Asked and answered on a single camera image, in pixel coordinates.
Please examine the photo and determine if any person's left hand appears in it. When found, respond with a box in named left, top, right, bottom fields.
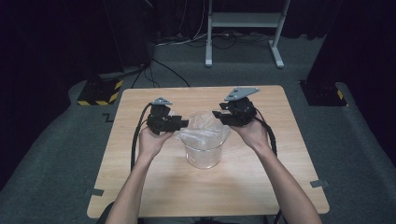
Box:
left=137, top=126, right=175, bottom=160

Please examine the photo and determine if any clear plastic bin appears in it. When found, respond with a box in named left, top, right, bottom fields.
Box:
left=178, top=124, right=230, bottom=170

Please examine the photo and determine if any black yellow striped base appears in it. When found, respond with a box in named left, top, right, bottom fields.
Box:
left=77, top=78, right=124, bottom=106

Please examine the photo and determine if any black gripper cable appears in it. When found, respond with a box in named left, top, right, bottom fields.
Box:
left=130, top=103, right=153, bottom=172
left=253, top=106, right=283, bottom=224

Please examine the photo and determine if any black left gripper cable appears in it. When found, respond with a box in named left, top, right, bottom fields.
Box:
left=130, top=103, right=153, bottom=172

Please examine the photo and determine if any white metal stand frame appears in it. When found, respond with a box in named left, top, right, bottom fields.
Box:
left=205, top=0, right=292, bottom=69

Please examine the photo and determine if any clear plastic bag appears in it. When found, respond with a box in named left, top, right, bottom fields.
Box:
left=176, top=110, right=232, bottom=152

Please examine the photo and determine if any black floor cable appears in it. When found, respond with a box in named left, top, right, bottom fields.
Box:
left=130, top=57, right=191, bottom=89

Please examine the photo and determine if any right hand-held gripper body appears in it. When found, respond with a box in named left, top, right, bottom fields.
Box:
left=219, top=87, right=261, bottom=127

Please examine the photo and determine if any grey tape strip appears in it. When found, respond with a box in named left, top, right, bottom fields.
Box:
left=309, top=179, right=330, bottom=189
left=85, top=188, right=105, bottom=198

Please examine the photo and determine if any person's right hand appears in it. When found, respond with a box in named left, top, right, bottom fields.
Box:
left=230, top=119, right=272, bottom=154

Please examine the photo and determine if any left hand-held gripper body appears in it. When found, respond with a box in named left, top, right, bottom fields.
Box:
left=146, top=96, right=176, bottom=135

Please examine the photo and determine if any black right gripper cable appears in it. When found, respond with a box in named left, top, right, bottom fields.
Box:
left=253, top=106, right=283, bottom=224

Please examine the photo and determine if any dark curtain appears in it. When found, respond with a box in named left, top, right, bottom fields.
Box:
left=306, top=0, right=396, bottom=157
left=0, top=0, right=104, bottom=188

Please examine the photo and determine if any black base with yellow mark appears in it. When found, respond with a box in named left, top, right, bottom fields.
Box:
left=299, top=79, right=348, bottom=107

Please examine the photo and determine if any white floor cable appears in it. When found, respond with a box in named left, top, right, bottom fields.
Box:
left=155, top=0, right=209, bottom=48

